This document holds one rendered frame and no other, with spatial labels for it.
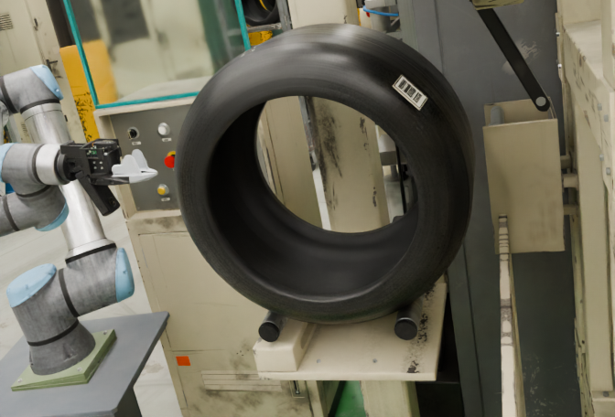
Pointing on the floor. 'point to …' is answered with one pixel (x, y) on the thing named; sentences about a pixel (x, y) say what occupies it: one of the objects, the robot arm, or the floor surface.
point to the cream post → (345, 141)
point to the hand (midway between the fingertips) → (151, 176)
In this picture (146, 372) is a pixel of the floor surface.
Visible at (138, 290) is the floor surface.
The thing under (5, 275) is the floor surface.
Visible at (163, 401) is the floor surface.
